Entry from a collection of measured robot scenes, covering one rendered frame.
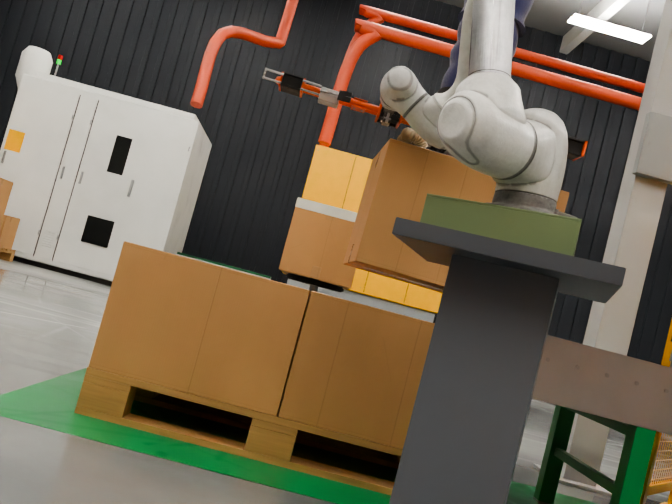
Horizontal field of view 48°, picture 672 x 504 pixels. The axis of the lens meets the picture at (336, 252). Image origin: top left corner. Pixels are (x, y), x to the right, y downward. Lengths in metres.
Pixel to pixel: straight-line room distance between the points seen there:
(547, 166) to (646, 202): 2.00
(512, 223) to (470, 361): 0.33
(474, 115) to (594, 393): 1.00
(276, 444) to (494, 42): 1.33
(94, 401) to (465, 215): 1.29
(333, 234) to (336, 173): 5.93
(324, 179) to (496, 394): 8.26
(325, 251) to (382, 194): 1.70
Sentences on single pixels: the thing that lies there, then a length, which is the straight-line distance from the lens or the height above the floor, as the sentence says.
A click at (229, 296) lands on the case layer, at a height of 0.46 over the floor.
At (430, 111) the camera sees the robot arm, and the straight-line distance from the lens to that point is 2.24.
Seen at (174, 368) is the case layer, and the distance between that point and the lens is 2.37.
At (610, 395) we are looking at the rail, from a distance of 2.36.
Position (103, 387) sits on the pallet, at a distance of 2.42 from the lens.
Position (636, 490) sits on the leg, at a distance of 2.43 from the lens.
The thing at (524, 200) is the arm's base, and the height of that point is 0.88.
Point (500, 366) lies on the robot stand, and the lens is 1.76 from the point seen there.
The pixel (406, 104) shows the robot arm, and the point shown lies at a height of 1.14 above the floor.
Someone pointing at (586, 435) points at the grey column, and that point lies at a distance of 3.74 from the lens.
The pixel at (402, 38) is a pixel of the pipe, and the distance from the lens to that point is 10.73.
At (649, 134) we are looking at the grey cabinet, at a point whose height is 1.66.
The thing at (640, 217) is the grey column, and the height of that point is 1.28.
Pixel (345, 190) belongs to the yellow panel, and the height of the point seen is 1.98.
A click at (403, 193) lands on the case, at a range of 2.34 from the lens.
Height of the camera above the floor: 0.53
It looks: 4 degrees up
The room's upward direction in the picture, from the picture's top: 15 degrees clockwise
